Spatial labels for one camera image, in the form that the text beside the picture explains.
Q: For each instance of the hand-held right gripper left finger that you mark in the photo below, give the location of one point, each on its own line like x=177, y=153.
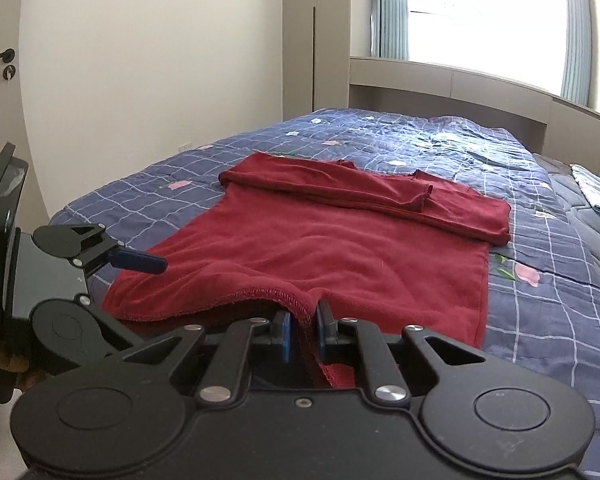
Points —
x=283, y=337

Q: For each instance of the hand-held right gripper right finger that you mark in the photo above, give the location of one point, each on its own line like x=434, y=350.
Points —
x=323, y=335

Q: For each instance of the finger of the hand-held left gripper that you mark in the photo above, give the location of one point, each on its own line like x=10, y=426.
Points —
x=135, y=261

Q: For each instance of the red long-sleeve shirt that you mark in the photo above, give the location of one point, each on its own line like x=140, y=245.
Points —
x=330, y=245

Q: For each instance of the person's left hand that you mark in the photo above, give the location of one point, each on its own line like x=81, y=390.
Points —
x=5, y=360

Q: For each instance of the white door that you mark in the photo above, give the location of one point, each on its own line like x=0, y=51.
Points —
x=0, y=110

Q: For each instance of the blue checked floral quilt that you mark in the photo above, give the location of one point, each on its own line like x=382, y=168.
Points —
x=530, y=310

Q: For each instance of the beige window cabinet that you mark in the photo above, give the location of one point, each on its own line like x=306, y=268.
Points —
x=430, y=90

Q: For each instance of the grey quilted mattress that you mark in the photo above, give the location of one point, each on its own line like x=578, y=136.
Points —
x=580, y=215

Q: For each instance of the beige wardrobe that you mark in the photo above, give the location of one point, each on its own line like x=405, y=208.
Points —
x=320, y=35

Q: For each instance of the light blue striped cloth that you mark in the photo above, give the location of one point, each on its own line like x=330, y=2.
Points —
x=597, y=190

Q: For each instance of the blue curtain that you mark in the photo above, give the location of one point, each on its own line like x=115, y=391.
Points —
x=390, y=10
x=577, y=35

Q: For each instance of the window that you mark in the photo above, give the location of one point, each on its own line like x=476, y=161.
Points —
x=480, y=10

